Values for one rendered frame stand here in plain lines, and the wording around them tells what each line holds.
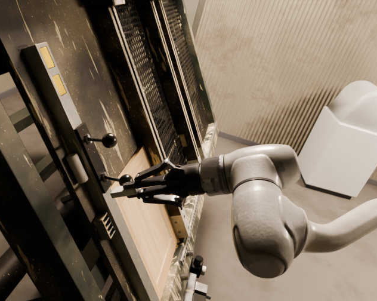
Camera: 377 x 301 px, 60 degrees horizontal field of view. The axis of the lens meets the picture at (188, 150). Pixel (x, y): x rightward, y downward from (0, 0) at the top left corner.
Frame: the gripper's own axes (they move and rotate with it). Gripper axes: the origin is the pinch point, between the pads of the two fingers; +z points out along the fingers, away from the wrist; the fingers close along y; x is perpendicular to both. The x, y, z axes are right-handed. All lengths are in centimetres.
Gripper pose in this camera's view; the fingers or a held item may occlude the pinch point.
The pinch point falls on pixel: (125, 190)
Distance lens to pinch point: 84.1
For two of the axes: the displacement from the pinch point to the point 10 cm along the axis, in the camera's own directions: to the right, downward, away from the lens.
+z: -9.5, 1.8, 2.7
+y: 2.7, 8.8, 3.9
